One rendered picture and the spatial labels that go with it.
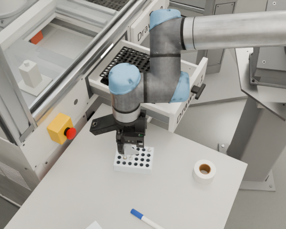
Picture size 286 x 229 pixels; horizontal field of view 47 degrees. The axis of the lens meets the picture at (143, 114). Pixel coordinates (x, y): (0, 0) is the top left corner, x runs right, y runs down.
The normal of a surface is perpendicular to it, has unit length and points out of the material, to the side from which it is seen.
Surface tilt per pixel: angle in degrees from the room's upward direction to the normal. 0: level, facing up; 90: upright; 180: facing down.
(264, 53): 46
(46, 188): 0
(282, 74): 90
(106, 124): 33
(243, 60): 0
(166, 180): 0
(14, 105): 90
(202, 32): 53
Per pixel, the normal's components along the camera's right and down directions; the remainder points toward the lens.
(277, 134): -0.07, 0.79
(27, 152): 0.88, 0.37
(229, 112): -0.01, -0.61
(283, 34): -0.30, 0.55
